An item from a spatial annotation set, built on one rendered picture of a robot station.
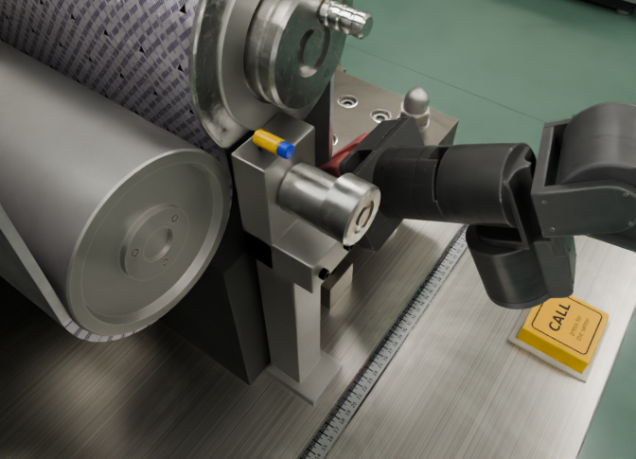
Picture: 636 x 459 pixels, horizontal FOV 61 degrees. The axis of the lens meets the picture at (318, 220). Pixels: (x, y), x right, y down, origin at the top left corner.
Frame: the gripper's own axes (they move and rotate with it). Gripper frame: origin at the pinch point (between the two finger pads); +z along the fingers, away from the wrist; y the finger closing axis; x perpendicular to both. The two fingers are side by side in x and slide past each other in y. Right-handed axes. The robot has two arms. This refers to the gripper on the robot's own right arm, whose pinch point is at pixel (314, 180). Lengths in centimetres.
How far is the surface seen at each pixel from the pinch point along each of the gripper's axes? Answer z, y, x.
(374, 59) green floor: 125, 161, -52
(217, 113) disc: -10.4, -12.3, 13.5
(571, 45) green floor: 65, 224, -86
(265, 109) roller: -9.6, -8.6, 11.7
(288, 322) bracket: -2.7, -11.3, -6.3
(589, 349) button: -17.4, 8.0, -26.2
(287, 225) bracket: -8.3, -10.4, 3.9
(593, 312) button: -16.6, 12.5, -25.7
